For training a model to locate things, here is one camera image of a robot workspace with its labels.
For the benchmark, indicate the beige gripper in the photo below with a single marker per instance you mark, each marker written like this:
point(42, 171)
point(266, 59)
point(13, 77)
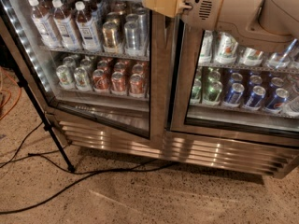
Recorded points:
point(202, 7)

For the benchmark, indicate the glass fridge door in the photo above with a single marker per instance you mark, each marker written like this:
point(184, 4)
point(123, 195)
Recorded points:
point(216, 124)
point(141, 116)

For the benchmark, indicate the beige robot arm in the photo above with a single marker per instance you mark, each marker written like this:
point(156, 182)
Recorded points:
point(267, 25)

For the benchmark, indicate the green can door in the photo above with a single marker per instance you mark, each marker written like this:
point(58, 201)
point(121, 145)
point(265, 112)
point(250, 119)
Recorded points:
point(196, 91)
point(213, 93)

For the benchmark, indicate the green can right door left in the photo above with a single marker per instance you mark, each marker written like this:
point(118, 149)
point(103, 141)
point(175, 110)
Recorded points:
point(196, 91)

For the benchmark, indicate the stainless steel fridge base grille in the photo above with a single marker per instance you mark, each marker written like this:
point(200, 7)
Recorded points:
point(226, 154)

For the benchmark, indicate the silver tall can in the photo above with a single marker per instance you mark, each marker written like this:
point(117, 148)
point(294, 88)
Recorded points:
point(133, 45)

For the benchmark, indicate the white tall can left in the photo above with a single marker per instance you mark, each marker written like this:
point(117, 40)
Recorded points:
point(205, 51)

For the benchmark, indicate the white tall can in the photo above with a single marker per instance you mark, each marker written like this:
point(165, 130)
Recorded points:
point(226, 49)
point(251, 57)
point(205, 51)

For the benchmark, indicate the gold tall can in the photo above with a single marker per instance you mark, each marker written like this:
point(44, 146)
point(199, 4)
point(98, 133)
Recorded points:
point(112, 37)

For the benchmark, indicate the white tall can middle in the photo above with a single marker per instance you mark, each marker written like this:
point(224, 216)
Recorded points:
point(226, 49)

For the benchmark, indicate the tea bottle white cap right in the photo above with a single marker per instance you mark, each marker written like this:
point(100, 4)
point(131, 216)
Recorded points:
point(87, 28)

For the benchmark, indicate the tea bottle white cap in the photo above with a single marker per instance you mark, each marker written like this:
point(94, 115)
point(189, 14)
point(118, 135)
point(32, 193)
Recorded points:
point(87, 28)
point(45, 25)
point(66, 26)

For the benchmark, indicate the red soda can right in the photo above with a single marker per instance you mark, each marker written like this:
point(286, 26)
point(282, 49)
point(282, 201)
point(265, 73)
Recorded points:
point(136, 85)

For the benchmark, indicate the white tall can right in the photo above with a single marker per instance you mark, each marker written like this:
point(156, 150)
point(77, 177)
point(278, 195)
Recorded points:
point(251, 57)

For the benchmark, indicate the red soda can middle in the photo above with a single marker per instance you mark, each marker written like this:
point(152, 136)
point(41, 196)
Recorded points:
point(118, 83)

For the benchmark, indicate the tea bottle white cap middle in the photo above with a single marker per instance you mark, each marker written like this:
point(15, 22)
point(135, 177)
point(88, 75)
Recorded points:
point(66, 26)

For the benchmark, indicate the blue soda can left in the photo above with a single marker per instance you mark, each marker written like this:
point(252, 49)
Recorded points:
point(233, 96)

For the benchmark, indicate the blue soda can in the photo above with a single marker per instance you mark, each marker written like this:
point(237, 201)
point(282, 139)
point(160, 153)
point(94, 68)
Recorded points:
point(276, 100)
point(233, 96)
point(254, 99)

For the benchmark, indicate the pale green soda can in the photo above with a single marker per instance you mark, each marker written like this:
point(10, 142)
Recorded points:
point(82, 79)

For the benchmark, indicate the blue soda can middle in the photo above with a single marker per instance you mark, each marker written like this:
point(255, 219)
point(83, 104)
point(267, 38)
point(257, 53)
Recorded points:
point(254, 99)

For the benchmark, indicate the tea bottle white cap left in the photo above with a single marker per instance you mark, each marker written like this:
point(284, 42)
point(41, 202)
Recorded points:
point(45, 25)

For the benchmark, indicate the green white soda can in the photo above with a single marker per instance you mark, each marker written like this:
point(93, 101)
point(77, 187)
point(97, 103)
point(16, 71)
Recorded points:
point(65, 77)

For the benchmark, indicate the blue soda can right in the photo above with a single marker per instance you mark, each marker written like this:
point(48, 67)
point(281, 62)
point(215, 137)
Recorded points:
point(276, 100)

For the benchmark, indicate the black tripod leg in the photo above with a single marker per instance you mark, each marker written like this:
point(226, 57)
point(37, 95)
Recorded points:
point(48, 128)

